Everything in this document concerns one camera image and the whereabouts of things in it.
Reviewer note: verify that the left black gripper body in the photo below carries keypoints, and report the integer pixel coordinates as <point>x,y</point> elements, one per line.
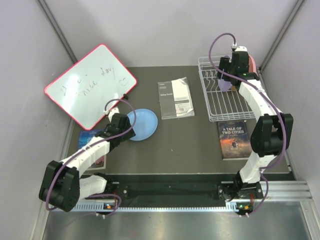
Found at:
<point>128,135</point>

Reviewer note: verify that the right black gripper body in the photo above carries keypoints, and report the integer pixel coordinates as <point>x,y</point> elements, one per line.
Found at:
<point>225,64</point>

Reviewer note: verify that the pink plate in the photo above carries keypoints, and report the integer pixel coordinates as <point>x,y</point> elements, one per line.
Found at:
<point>252,68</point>

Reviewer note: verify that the purple plate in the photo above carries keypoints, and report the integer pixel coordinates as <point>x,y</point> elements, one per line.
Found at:
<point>224,85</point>

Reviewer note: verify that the blue plate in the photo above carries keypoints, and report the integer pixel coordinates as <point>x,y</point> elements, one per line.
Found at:
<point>145,125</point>

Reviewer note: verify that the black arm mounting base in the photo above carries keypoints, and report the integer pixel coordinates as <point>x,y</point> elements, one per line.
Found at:
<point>218,186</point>

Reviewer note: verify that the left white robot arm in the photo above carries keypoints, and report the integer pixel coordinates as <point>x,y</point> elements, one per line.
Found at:
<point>62,184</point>

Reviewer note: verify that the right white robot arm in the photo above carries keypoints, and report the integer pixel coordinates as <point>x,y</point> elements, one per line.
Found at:
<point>272,132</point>

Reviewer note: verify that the blue orange cover book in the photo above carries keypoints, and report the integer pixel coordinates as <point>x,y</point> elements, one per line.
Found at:
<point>83,139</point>

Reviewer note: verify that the pink framed whiteboard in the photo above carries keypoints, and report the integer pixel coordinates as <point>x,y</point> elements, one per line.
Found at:
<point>91,86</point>

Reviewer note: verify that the Tale of Two Cities book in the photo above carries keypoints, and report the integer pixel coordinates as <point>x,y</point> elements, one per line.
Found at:
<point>234,140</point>

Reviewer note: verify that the white wire dish rack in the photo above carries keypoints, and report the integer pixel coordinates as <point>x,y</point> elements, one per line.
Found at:
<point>221,106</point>

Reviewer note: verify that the white slotted cable duct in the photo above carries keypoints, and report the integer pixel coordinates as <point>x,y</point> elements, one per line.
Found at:
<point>102,206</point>

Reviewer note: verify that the aluminium frame rail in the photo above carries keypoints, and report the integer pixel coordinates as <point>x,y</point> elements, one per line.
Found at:
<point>98,188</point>

